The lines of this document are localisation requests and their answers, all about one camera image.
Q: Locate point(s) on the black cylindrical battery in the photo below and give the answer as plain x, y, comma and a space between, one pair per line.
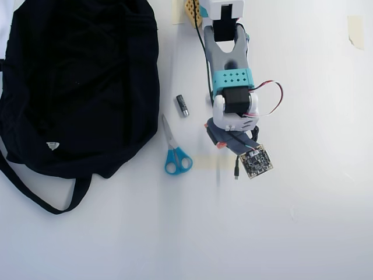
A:
182, 105

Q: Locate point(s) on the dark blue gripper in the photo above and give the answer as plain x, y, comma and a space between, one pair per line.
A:
219, 137

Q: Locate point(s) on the yellow perforated base part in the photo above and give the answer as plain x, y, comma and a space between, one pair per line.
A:
193, 14

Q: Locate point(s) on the long beige masking tape strip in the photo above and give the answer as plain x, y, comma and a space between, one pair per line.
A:
207, 163

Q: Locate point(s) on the black fabric bag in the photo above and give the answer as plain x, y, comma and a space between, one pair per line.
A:
73, 87

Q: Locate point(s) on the bare camera circuit board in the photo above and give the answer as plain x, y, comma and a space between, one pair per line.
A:
256, 161

